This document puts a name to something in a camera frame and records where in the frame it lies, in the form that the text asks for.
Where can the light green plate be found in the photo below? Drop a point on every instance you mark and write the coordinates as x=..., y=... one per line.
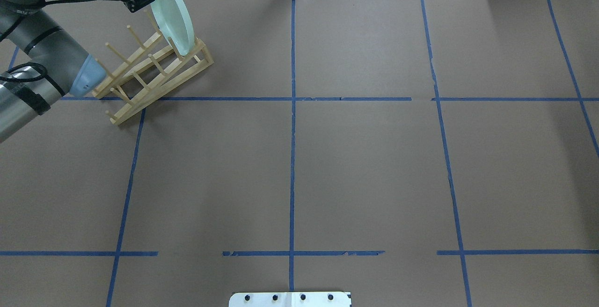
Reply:
x=174, y=21

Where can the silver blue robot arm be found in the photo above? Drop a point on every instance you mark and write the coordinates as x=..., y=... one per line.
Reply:
x=58, y=64

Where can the wooden dish rack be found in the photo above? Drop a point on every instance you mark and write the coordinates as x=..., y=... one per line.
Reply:
x=156, y=68

